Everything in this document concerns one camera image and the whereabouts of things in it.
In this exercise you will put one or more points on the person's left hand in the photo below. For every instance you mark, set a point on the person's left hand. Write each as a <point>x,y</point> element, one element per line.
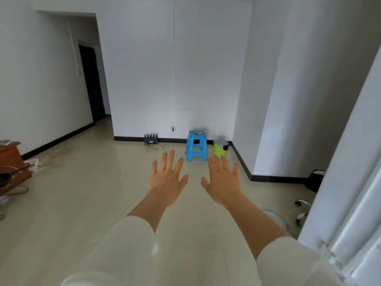
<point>166,184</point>

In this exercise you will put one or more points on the person's right hand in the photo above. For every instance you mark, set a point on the person's right hand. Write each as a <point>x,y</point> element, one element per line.
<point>223,184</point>

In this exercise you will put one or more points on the person's right forearm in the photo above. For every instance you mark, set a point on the person's right forearm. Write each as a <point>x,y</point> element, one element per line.
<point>274,250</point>

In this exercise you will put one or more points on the person's left forearm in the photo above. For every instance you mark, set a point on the person's left forearm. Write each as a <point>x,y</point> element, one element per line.
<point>125,250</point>

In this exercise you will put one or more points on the black baseboard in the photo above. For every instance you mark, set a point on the black baseboard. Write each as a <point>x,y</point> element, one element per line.
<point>244,166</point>

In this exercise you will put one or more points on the yellow-green trash bin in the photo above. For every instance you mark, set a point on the yellow-green trash bin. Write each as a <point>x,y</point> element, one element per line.
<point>220,148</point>

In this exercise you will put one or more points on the black antenna router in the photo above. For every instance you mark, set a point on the black antenna router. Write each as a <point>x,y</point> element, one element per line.
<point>151,140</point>

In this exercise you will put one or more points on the blue plastic stool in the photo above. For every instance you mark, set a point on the blue plastic stool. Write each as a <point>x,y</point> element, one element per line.
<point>196,145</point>

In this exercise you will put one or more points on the chrome chair base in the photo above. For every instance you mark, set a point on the chrome chair base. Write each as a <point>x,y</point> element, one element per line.
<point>302,214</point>

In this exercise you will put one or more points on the black bag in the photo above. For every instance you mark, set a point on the black bag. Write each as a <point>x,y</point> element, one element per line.
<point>315,181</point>

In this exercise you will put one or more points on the white box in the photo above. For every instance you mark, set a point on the white box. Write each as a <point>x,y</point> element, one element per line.
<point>32,165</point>

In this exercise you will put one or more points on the brown wooden cabinet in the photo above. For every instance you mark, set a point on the brown wooden cabinet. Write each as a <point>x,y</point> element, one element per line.
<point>10,163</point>

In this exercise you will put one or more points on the white door frame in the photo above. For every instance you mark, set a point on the white door frame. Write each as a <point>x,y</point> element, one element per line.
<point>351,190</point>

